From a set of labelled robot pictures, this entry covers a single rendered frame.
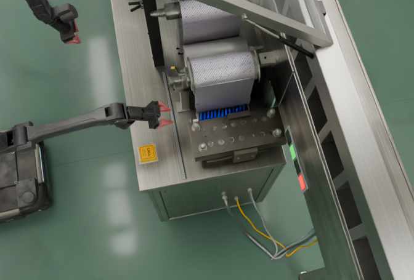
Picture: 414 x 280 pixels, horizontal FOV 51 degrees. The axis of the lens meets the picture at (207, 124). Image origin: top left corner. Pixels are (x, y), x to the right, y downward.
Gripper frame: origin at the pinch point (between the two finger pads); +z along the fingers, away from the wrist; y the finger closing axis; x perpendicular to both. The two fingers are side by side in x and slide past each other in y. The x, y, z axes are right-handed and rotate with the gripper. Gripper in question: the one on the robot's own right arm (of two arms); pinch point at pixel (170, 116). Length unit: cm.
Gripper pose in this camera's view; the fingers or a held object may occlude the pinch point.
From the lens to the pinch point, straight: 184.9
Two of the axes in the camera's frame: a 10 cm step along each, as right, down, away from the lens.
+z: 8.1, 0.5, 5.8
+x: 5.4, -4.1, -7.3
